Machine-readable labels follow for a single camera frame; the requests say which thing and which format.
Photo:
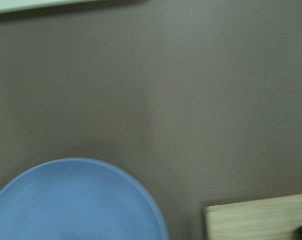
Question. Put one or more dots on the blue plate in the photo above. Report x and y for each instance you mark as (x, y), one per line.
(78, 199)

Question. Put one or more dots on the wooden cutting board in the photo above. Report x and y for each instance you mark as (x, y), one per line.
(277, 218)

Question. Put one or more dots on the cream rabbit tray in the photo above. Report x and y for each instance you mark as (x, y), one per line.
(18, 6)

